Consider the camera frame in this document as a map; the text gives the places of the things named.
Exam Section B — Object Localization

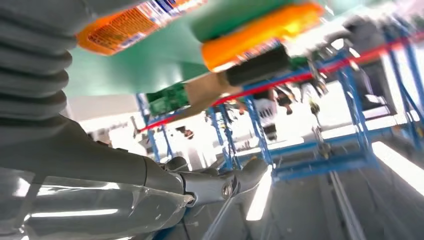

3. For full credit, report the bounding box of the green plastic crate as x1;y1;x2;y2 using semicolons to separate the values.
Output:
145;82;190;117

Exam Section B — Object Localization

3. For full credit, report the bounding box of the blue metal rack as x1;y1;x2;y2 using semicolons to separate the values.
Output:
135;19;424;181

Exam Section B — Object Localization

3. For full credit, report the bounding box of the black zipper case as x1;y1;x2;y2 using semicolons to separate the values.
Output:
225;44;292;88

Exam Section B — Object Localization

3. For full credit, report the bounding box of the person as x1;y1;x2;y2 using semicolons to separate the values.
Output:
255;89;279;142

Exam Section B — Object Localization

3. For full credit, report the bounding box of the brown cardboard box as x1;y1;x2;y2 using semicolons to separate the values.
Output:
183;71;246;107

